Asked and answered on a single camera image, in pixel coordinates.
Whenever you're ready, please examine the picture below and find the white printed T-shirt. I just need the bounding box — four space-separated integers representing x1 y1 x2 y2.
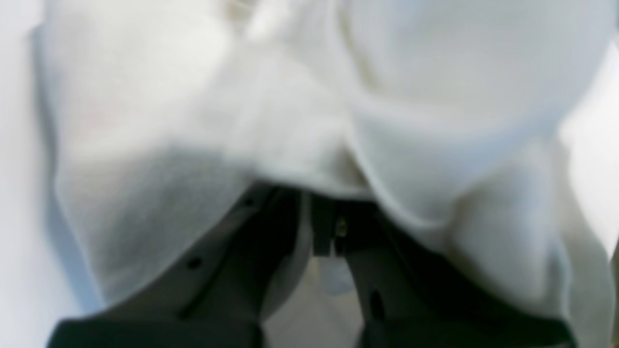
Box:
37 0 616 348

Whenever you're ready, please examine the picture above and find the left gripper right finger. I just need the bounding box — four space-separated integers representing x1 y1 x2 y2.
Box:
311 195 576 348

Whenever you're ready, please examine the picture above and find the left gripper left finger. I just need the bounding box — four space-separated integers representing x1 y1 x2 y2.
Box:
48 187 301 348

